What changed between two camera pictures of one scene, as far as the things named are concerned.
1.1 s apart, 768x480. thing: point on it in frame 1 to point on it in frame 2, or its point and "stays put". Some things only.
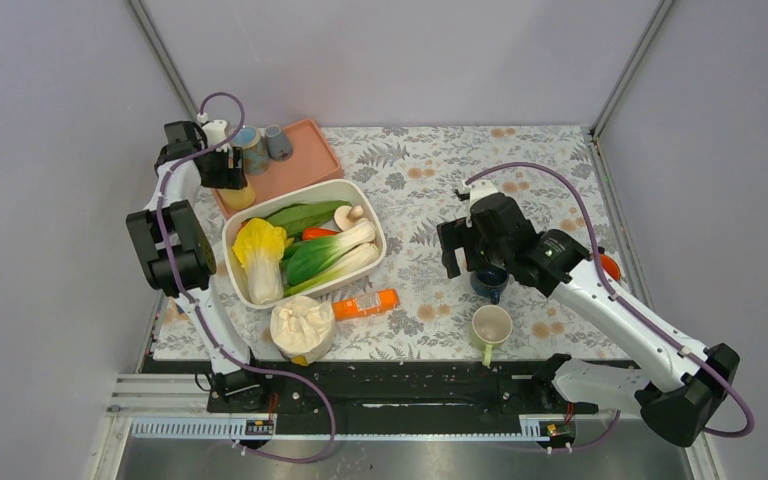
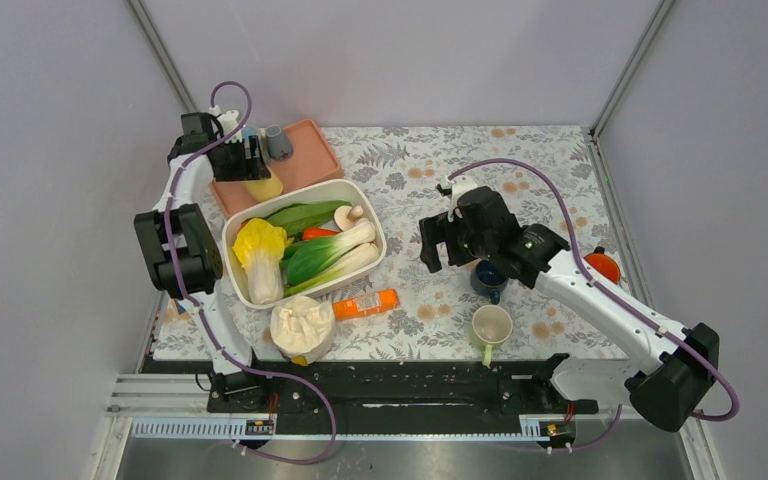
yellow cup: [238, 199] to [265, 189]
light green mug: [490, 325] stays put
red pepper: [314, 233] stays put
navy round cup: [490, 281] stays put
